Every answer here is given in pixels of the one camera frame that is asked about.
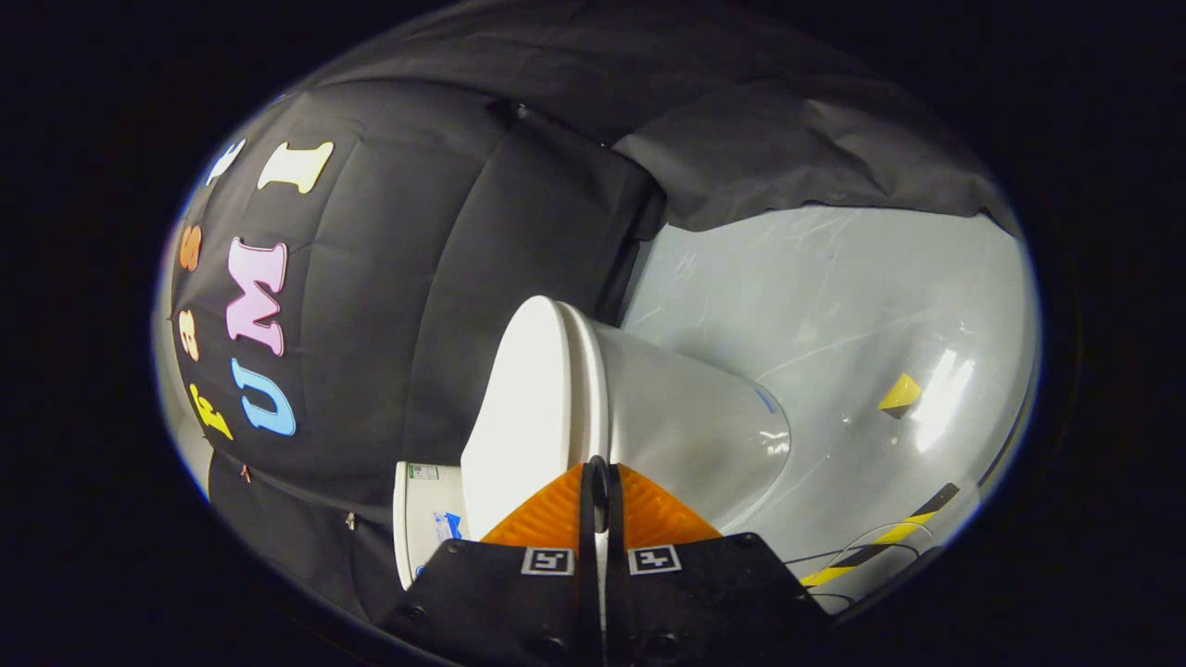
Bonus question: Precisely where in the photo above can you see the black backdrop cloth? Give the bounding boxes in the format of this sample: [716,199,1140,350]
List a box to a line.
[170,0,1022,633]

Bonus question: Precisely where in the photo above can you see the black floor cable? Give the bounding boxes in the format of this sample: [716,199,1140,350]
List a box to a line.
[788,521,932,614]

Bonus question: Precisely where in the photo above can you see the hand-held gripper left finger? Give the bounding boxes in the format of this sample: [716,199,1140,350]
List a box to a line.
[382,461,596,667]

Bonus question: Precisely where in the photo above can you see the white toilet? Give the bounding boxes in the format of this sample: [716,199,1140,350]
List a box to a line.
[393,313,794,592]

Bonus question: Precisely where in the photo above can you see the yellow black floor tape strip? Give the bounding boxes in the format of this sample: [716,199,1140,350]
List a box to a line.
[801,482,963,590]

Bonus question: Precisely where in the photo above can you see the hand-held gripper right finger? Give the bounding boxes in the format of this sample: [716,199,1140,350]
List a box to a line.
[604,461,832,667]

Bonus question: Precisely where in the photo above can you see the white toilet lid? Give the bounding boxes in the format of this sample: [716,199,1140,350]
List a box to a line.
[460,296,610,543]

